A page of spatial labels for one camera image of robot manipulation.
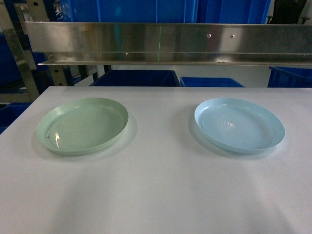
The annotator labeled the blue bin lower middle right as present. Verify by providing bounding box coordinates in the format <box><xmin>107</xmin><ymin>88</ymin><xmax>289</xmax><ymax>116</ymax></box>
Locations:
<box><xmin>180</xmin><ymin>77</ymin><xmax>244</xmax><ymax>88</ymax></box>

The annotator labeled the blue bin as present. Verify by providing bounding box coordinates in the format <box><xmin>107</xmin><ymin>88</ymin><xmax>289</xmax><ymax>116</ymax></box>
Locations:
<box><xmin>268</xmin><ymin>67</ymin><xmax>312</xmax><ymax>88</ymax></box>
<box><xmin>180</xmin><ymin>77</ymin><xmax>244</xmax><ymax>88</ymax></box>
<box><xmin>90</xmin><ymin>70</ymin><xmax>180</xmax><ymax>87</ymax></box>
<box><xmin>197</xmin><ymin>0</ymin><xmax>271</xmax><ymax>24</ymax></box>
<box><xmin>60</xmin><ymin>0</ymin><xmax>198</xmax><ymax>23</ymax></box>
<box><xmin>0</xmin><ymin>34</ymin><xmax>22</xmax><ymax>86</ymax></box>

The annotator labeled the blue bin lower centre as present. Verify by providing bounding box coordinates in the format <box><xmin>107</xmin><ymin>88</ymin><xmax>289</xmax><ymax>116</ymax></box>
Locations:
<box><xmin>90</xmin><ymin>70</ymin><xmax>180</xmax><ymax>87</ymax></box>

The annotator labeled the light green plastic plate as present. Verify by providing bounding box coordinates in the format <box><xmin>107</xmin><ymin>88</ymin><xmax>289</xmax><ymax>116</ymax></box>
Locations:
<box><xmin>36</xmin><ymin>97</ymin><xmax>129</xmax><ymax>156</ymax></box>

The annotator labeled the light blue plastic plate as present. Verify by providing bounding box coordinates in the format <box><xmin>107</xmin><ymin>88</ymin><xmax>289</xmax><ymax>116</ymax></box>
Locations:
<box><xmin>194</xmin><ymin>98</ymin><xmax>286</xmax><ymax>154</ymax></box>

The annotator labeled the blue bin upper right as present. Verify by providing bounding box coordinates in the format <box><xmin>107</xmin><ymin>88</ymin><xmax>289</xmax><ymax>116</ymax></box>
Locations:
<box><xmin>197</xmin><ymin>0</ymin><xmax>271</xmax><ymax>24</ymax></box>

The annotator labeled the blue bin upper left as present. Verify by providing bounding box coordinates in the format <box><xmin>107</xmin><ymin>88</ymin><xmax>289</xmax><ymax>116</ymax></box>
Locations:
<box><xmin>60</xmin><ymin>0</ymin><xmax>198</xmax><ymax>23</ymax></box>

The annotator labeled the blue bin far right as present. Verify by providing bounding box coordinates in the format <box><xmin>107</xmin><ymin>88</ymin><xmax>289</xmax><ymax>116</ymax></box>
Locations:
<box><xmin>268</xmin><ymin>67</ymin><xmax>312</xmax><ymax>88</ymax></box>

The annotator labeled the blue bin far left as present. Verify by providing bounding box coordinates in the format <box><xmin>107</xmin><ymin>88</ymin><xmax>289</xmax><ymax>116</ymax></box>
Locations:
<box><xmin>0</xmin><ymin>34</ymin><xmax>22</xmax><ymax>86</ymax></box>

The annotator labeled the stainless steel shelf rail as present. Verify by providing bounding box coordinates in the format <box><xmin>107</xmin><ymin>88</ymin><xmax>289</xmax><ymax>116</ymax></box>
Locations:
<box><xmin>26</xmin><ymin>22</ymin><xmax>312</xmax><ymax>66</ymax></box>

